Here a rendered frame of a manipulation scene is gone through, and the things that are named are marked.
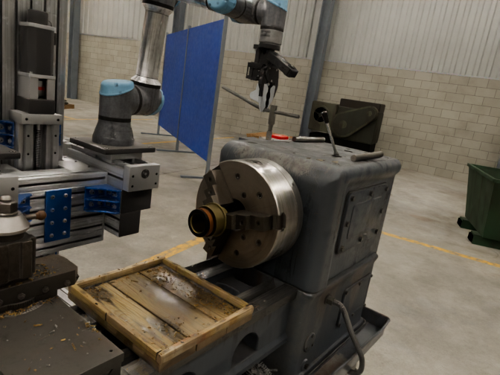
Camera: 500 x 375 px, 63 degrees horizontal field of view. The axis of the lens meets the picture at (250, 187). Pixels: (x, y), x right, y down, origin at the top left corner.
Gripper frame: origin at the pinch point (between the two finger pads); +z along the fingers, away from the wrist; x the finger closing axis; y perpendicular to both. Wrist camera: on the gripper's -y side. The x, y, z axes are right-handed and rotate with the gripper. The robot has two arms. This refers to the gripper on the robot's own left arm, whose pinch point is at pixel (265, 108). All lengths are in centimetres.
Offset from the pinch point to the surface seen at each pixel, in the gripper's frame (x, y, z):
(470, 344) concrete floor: -179, -71, 137
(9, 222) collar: 81, -5, 24
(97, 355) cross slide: 77, -28, 41
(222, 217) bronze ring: 33.3, -15.1, 27.8
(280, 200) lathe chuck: 22.4, -25.1, 21.6
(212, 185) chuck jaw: 29.7, -7.2, 21.6
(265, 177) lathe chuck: 23.4, -20.1, 16.5
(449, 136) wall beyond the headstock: -961, 121, 38
